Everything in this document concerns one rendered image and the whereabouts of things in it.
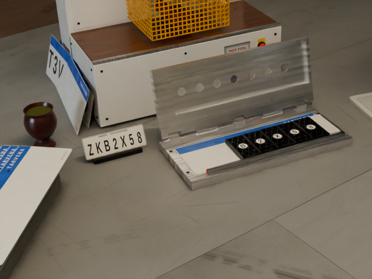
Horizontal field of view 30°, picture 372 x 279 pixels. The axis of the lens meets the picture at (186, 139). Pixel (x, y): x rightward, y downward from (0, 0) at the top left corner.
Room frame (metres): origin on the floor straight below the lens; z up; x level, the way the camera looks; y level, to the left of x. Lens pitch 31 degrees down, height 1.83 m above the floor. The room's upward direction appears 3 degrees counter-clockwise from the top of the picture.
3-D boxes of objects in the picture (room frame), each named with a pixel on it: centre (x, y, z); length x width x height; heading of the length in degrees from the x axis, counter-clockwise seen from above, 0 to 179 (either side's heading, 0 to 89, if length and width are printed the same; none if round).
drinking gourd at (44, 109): (1.55, 0.37, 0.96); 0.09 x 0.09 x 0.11
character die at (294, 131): (1.51, -0.27, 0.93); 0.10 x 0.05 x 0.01; 22
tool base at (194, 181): (1.49, -0.17, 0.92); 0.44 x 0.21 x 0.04; 112
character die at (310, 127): (1.53, -0.32, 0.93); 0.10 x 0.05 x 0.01; 22
